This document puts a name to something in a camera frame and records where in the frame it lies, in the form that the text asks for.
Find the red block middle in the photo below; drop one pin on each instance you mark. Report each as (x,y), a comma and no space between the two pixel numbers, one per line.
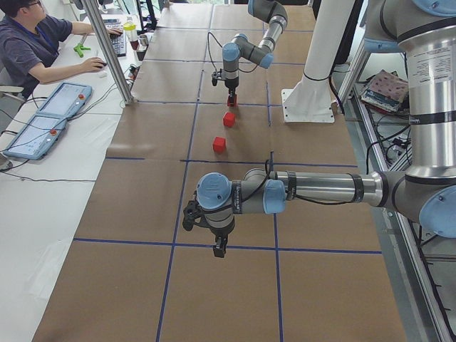
(229,119)

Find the aluminium table frame rail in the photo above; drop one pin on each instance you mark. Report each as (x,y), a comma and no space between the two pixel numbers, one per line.
(425,261)

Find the green plastic tool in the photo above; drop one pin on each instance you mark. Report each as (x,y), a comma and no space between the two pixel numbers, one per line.
(79,48)

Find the aluminium profile post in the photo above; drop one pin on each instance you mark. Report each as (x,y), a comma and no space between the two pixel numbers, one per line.
(92,11)

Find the seated person dark shirt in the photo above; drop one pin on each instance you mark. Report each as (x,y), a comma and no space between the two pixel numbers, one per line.
(30,41)

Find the stack of cloth books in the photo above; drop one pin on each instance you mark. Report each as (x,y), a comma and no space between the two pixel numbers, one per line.
(385,91)

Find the teach pendant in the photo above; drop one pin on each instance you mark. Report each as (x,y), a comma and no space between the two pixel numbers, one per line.
(66,100)
(37,137)

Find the white stand column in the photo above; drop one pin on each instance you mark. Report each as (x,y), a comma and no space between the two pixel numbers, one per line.
(332,38)

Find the lower teach pendant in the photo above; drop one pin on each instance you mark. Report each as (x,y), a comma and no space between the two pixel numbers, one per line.
(37,137)

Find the upper teach pendant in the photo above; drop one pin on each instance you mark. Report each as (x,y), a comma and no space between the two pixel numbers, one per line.
(66,100)

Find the red block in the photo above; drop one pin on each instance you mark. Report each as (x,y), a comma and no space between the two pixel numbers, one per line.
(229,119)
(219,144)

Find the red block far left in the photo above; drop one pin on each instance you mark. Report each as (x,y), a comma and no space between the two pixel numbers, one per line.
(219,144)

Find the white camera stand base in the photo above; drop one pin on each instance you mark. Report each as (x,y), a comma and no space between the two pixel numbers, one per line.
(308,102)

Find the yellow lid bottle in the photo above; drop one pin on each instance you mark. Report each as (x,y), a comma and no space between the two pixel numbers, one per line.
(129,28)

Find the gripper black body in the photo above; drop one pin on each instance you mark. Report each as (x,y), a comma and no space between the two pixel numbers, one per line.
(219,235)
(231,85)

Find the steel cup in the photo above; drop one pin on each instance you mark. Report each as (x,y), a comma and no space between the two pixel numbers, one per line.
(143,40)

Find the black keyboard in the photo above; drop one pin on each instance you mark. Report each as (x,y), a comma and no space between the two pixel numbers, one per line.
(117,40)

